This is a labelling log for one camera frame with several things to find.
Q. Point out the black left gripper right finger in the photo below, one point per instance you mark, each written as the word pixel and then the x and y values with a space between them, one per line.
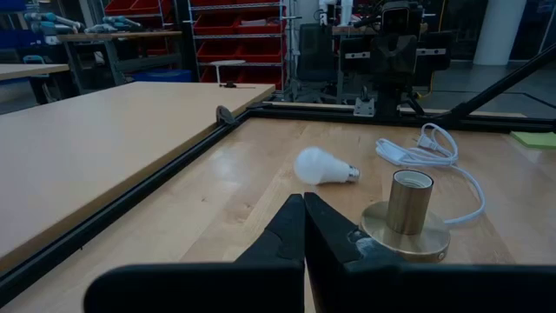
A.
pixel 391 291

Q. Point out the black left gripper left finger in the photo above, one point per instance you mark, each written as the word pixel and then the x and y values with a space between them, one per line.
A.
pixel 260 287

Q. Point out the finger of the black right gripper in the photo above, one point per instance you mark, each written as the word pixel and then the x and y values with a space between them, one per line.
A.
pixel 405 54
pixel 384 54

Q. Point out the brass lamp socket base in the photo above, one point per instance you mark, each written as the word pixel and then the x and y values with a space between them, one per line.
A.
pixel 408 204

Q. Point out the white light bulb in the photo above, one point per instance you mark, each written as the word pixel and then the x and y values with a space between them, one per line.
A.
pixel 317 165

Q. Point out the black office chair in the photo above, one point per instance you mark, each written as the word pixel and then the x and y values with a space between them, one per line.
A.
pixel 317 52

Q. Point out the white column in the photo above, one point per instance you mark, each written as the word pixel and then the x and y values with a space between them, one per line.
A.
pixel 499 30

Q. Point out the red storage bin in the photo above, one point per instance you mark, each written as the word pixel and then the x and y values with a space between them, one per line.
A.
pixel 239 52
pixel 215 24
pixel 139 5
pixel 260 24
pixel 260 77

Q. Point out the green sticky note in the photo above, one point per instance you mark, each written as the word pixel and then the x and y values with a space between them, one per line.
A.
pixel 536 140

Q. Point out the small black tool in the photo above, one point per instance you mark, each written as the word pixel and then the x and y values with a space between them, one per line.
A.
pixel 229 84

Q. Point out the black table clamp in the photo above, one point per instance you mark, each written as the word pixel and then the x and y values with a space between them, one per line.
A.
pixel 225 116

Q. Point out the light wooden desk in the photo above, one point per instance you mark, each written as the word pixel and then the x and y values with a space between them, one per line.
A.
pixel 108 139

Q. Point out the blue storage bin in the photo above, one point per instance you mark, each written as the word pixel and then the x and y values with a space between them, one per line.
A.
pixel 11 5
pixel 163 76
pixel 17 39

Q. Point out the wooden workbench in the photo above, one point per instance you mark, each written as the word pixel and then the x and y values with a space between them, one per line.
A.
pixel 121 35

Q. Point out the teal grey handheld device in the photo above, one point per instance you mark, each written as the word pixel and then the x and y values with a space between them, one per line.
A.
pixel 52 21
pixel 113 25

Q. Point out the light wooden table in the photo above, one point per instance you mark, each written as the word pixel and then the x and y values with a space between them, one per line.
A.
pixel 26 68

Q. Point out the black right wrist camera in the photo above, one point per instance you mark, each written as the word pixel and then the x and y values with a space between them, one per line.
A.
pixel 401 17

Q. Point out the silver metal bracket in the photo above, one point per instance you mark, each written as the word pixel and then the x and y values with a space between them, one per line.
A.
pixel 364 108

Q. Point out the black aluminium table frame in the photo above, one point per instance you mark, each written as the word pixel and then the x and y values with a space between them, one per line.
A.
pixel 130 195

